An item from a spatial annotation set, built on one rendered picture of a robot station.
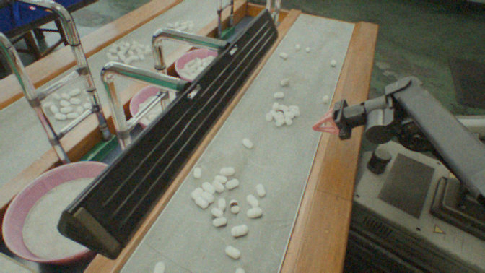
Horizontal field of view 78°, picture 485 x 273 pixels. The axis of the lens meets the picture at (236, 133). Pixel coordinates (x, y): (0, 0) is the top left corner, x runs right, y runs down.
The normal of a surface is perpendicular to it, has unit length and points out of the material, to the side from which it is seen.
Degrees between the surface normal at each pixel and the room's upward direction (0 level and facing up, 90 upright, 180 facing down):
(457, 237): 0
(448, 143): 52
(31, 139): 0
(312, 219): 0
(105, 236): 58
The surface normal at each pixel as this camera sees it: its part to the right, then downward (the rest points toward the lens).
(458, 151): -0.72, -0.64
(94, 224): 0.80, -0.15
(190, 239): 0.04, -0.74
